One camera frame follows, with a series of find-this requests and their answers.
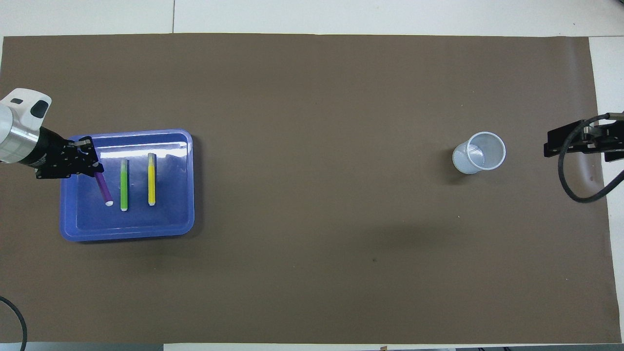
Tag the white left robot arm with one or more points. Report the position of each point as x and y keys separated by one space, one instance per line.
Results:
x=19 y=122

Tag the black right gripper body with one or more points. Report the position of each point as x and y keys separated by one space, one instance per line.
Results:
x=612 y=141

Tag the yellow marker pen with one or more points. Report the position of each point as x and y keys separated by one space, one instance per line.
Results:
x=152 y=185

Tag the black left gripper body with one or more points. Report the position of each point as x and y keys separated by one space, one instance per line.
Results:
x=53 y=158

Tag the green marker pen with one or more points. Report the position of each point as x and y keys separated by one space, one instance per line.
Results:
x=124 y=190

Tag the purple marker pen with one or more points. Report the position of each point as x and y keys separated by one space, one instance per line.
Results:
x=104 y=191

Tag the translucent plastic cup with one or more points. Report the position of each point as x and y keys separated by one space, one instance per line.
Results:
x=480 y=153

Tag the blue plastic tray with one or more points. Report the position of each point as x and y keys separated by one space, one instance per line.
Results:
x=170 y=214

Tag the brown table mat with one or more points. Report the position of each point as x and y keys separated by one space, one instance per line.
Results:
x=312 y=195

